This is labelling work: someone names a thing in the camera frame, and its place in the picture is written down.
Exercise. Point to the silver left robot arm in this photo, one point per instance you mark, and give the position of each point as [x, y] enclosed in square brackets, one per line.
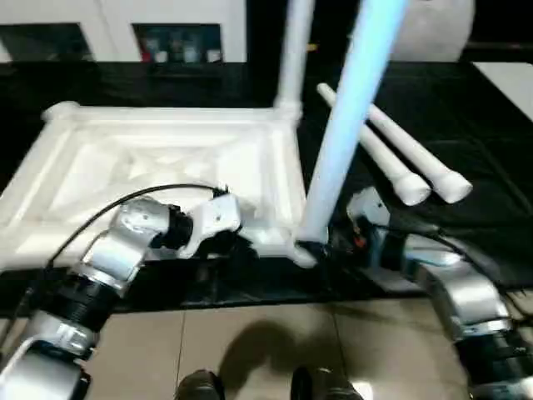
[100, 267]

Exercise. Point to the white flat board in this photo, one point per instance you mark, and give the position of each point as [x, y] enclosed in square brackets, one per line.
[510, 83]

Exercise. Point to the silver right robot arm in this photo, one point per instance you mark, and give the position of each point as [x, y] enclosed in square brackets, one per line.
[458, 292]

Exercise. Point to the white plastic bag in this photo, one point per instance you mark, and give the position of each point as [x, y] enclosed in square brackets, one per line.
[437, 29]

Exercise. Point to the white cabinet with glass doors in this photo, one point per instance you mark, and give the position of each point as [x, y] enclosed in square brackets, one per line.
[108, 21]

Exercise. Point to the dark grey robot foot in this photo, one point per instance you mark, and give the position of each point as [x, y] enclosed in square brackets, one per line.
[200, 386]
[325, 385]

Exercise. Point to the white plastic table top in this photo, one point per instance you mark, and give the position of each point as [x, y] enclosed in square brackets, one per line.
[125, 158]

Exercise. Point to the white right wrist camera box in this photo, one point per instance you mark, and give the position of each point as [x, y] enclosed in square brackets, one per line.
[366, 208]

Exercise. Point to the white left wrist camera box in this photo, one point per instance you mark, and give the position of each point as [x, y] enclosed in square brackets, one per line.
[212, 218]

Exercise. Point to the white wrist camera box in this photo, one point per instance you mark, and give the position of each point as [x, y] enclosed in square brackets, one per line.
[212, 218]
[366, 208]

